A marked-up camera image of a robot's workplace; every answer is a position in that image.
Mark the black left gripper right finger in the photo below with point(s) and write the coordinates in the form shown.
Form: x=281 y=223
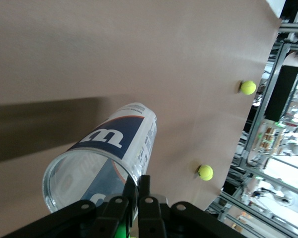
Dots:
x=169 y=223

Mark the black monitor panel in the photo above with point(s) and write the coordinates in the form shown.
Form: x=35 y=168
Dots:
x=281 y=91

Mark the clear blue-white tennis can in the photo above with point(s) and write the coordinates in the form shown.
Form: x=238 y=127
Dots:
x=119 y=129

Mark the yellow tennis ball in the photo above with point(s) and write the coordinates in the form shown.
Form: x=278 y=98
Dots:
x=248 y=87
x=205 y=172

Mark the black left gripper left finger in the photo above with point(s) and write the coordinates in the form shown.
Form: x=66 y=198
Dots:
x=89 y=223

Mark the aluminium profile frame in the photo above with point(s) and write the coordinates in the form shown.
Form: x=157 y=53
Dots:
x=263 y=105

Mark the brown table mat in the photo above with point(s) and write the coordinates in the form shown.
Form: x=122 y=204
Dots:
x=89 y=49

